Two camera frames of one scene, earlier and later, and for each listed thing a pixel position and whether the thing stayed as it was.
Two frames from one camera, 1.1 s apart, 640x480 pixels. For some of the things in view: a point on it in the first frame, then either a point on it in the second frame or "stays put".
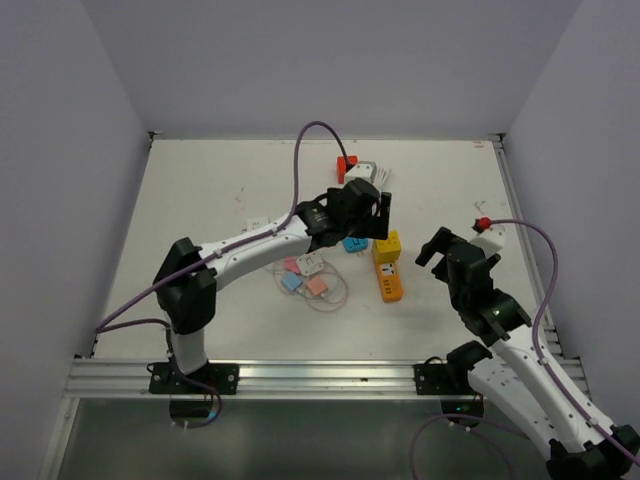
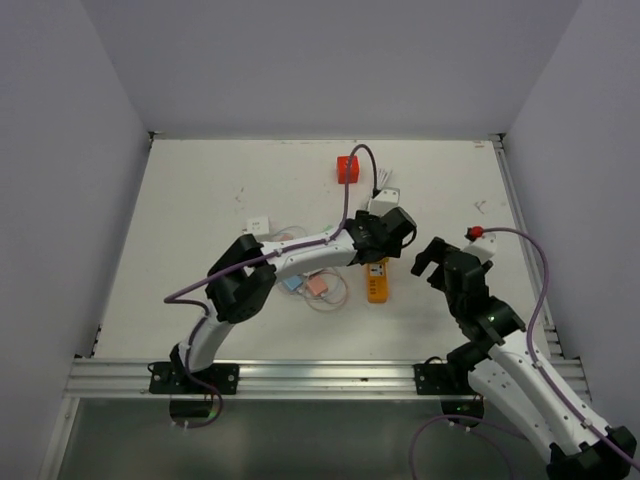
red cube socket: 341,168 stays put
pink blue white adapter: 257,223 stays put
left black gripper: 375,226 -> 364,217
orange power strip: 390,281 -> 378,282
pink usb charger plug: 317,286 stays put
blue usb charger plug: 291,281 stays put
